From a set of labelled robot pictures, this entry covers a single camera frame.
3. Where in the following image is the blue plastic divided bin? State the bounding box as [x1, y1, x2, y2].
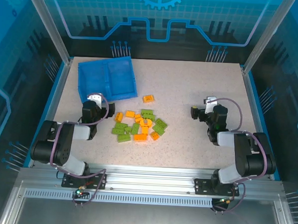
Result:
[75, 53, 140, 105]

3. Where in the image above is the long orange lego brick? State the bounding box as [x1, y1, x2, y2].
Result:
[133, 133, 148, 142]

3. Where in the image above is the round orange lego piece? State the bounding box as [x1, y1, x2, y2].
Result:
[139, 118, 154, 129]

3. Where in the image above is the blue table border strip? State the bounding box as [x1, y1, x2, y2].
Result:
[240, 71, 287, 181]
[22, 59, 70, 170]

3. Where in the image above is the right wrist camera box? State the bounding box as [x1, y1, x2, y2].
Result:
[203, 95, 218, 115]

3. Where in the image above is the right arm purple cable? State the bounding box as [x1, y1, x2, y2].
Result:
[200, 96, 272, 216]

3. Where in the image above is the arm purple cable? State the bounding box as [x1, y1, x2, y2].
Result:
[200, 96, 272, 216]
[48, 89, 112, 207]

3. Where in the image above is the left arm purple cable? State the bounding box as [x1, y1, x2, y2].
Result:
[48, 89, 112, 207]

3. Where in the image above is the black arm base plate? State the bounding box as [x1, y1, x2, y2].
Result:
[193, 178, 241, 197]
[60, 171, 108, 190]

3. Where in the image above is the aluminium table rail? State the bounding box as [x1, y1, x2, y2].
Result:
[17, 159, 286, 202]

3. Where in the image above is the aluminium frame post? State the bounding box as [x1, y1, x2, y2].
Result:
[241, 0, 298, 78]
[18, 0, 77, 66]

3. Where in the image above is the slotted grey cable duct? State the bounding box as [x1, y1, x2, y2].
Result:
[23, 188, 215, 208]

